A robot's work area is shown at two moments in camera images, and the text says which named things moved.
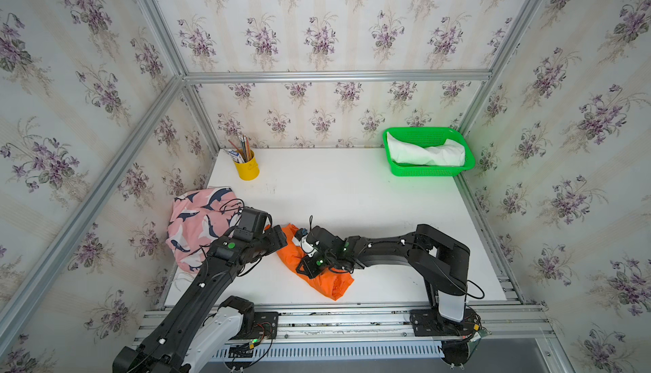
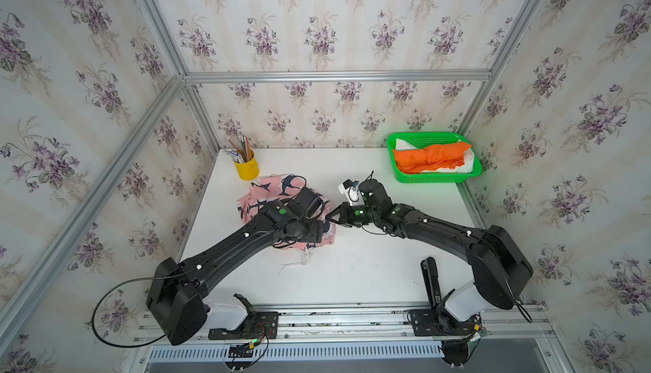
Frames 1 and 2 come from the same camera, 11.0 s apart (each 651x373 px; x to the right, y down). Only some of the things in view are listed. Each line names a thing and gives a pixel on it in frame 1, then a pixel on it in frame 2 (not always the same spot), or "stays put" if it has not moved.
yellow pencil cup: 248,170 stays put
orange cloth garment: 332,284 to 432,157
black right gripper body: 316,264 to 353,215
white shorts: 446,153 to 468,158
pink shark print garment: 198,218 to 280,186
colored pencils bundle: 244,153 stays put
